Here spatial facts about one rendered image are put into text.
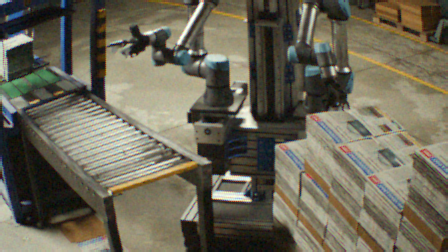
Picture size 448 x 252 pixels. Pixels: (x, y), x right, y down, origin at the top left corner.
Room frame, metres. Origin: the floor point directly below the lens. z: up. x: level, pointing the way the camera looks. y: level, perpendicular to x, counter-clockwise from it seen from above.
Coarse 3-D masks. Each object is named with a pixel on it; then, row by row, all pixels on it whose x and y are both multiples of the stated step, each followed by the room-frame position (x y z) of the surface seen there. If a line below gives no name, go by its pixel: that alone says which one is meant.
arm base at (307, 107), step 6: (306, 96) 2.99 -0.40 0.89; (312, 96) 2.96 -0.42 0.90; (318, 96) 2.95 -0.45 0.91; (306, 102) 2.98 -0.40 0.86; (312, 102) 2.95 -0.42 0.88; (318, 102) 2.94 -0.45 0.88; (306, 108) 2.96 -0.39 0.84; (312, 108) 2.94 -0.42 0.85; (318, 108) 2.93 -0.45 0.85; (324, 108) 2.95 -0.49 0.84; (312, 114) 2.94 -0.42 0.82
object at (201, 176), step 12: (84, 96) 3.41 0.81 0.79; (108, 108) 3.16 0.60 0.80; (132, 120) 2.98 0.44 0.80; (144, 132) 2.83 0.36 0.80; (156, 132) 2.82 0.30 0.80; (168, 144) 2.69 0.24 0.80; (192, 156) 2.56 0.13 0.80; (204, 168) 2.48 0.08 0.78; (192, 180) 2.53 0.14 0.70; (204, 180) 2.48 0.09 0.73
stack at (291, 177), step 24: (288, 144) 2.59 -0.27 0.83; (288, 168) 2.45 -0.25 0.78; (288, 192) 2.44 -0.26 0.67; (312, 192) 2.20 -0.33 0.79; (288, 216) 2.42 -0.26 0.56; (312, 216) 2.17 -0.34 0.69; (336, 216) 1.96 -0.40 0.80; (288, 240) 2.39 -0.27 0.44; (312, 240) 2.14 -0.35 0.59; (336, 240) 1.93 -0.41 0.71; (360, 240) 1.74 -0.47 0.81
